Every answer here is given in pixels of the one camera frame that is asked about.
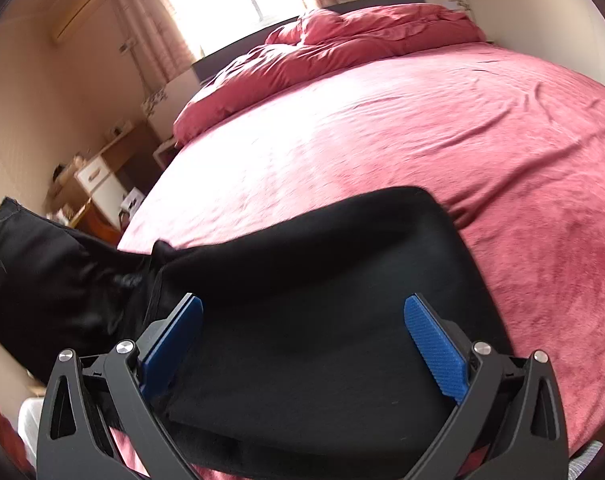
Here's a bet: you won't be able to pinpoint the black embroidered pants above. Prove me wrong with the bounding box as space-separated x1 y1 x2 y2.
0 188 513 479

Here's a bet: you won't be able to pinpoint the wooden desk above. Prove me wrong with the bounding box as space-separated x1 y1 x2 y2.
69 200 122 247

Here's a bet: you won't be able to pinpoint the white appliance box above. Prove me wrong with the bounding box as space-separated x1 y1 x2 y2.
118 188 145 232

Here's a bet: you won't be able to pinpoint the white drawer cabinet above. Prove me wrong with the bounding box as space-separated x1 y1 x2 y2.
44 119 164 233

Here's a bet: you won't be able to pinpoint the pink bed sheet mattress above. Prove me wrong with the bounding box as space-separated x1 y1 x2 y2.
120 44 605 450

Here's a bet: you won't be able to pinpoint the white bedside nightstand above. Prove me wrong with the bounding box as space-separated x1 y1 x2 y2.
153 139 182 171

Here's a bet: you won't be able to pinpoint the white floral headboard panel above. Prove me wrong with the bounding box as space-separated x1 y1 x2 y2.
141 68 200 142

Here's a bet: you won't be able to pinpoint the dark bed headboard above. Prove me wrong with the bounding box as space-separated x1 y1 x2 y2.
192 0 426 84

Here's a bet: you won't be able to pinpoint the left floral curtain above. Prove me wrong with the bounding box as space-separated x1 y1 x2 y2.
117 0 195 84

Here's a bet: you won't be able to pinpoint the red crumpled duvet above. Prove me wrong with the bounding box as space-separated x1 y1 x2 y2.
173 3 485 145

